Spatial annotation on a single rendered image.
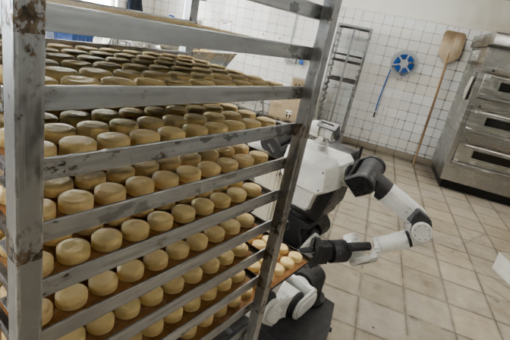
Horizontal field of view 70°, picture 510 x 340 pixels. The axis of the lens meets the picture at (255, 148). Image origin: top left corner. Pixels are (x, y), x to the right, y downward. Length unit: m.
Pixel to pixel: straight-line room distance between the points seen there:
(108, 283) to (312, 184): 0.98
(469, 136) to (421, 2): 2.12
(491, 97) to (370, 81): 1.80
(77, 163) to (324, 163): 1.11
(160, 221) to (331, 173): 0.89
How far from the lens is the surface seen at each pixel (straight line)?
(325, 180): 1.48
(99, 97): 0.52
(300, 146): 0.89
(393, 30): 6.22
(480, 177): 5.58
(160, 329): 0.92
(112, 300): 0.71
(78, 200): 0.61
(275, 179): 2.32
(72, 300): 0.71
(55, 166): 0.52
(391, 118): 6.29
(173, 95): 0.58
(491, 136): 5.38
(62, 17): 0.48
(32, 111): 0.45
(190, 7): 1.14
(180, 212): 0.77
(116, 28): 0.51
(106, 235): 0.69
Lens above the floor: 1.53
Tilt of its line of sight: 18 degrees down
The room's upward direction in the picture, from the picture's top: 12 degrees clockwise
